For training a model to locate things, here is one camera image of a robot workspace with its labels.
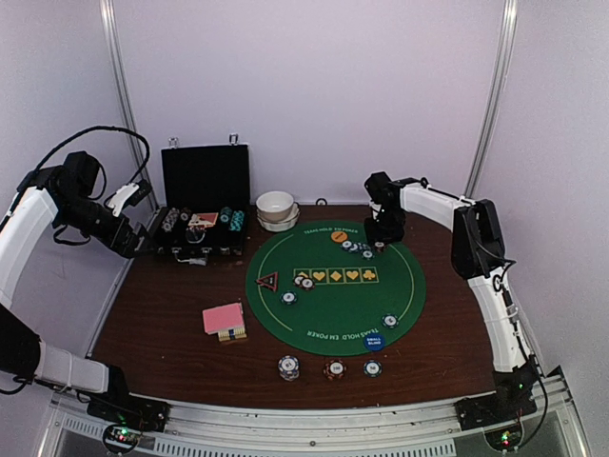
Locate brown chip row in case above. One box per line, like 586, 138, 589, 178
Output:
178, 209, 192, 224

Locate blue small blind button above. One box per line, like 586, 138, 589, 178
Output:
363, 333, 386, 352

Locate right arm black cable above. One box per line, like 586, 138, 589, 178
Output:
475, 256, 548, 429

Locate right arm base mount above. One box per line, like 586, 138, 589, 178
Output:
454, 382, 538, 430

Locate teal chip row in case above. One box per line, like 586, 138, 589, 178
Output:
228, 210, 246, 232

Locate green round poker mat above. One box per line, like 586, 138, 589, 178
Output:
246, 220, 426, 356

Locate orange big blind button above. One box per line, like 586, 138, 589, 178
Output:
330, 230, 348, 243

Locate pink backed card deck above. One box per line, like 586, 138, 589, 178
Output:
202, 302, 245, 334

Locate black poker chip case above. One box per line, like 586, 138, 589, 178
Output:
151, 144, 250, 261

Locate dark blue chips in case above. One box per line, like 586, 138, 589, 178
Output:
219, 207, 233, 224

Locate aluminium frame post left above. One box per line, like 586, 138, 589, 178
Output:
99, 0, 149, 180

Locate clear acrylic dealer button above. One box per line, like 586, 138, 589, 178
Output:
185, 227, 206, 244

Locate white scalloped dish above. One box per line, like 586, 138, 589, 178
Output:
257, 203, 301, 233

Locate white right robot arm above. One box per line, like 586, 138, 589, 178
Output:
364, 171, 539, 421

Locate aluminium front rail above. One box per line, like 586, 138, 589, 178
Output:
40, 366, 596, 457

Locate blue white chip stack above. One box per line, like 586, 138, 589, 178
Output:
278, 355, 300, 382

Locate dark blue green chip stack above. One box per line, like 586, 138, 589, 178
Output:
363, 360, 383, 378

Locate gold card box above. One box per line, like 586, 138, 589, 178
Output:
218, 302, 247, 343

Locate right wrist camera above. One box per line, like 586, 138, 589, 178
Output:
364, 171, 393, 206

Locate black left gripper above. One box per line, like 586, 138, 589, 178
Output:
54, 193, 158, 258

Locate triangular black red all-in marker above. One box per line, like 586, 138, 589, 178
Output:
256, 271, 279, 292

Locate white ceramic bowl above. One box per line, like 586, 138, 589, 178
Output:
256, 190, 295, 223

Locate red playing card deck case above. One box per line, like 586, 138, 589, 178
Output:
188, 212, 218, 229

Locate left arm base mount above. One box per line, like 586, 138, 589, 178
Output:
87, 366, 170, 432

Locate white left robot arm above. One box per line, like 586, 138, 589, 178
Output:
1, 151, 155, 423

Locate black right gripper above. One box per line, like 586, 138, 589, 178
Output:
366, 208, 406, 245

